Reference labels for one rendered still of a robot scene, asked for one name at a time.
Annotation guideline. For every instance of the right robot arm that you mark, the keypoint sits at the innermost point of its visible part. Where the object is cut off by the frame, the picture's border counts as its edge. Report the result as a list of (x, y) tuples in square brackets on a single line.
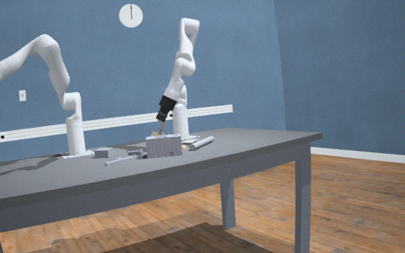
[(49, 50)]

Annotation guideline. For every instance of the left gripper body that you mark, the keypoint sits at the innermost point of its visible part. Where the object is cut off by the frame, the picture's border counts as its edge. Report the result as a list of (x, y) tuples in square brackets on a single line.
[(168, 102)]

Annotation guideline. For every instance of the long grey metal bar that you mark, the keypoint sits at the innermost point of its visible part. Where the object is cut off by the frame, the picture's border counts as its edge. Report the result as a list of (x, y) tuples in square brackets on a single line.
[(201, 143)]

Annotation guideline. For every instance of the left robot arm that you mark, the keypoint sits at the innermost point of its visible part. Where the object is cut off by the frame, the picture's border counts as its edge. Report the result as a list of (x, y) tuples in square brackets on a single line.
[(183, 65)]

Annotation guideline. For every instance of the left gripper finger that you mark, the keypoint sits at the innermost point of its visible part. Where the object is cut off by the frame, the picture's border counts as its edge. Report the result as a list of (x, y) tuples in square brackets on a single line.
[(162, 127)]

